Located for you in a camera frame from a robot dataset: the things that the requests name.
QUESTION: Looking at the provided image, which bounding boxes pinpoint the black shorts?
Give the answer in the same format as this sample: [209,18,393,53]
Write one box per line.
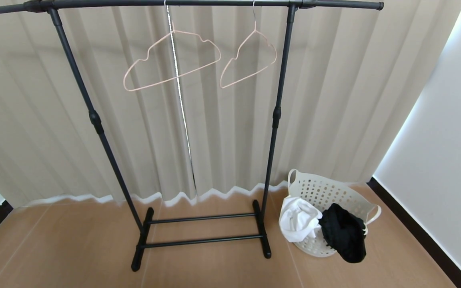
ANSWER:
[319,203,368,264]

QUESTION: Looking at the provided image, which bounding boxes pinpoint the black clothes rack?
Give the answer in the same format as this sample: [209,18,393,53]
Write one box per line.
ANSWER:
[0,0,385,272]

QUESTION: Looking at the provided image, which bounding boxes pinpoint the pink clothes hanger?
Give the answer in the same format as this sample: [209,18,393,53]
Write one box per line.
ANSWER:
[123,0,222,92]
[219,0,278,89]

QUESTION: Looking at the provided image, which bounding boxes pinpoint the white laundry basket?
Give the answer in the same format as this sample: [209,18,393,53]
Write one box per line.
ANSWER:
[287,168,382,258]

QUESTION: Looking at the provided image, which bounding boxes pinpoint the white garment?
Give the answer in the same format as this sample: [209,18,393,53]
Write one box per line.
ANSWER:
[279,195,323,244]

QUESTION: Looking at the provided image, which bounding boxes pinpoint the beige curtain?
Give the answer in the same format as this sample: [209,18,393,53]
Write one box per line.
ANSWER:
[0,0,461,208]

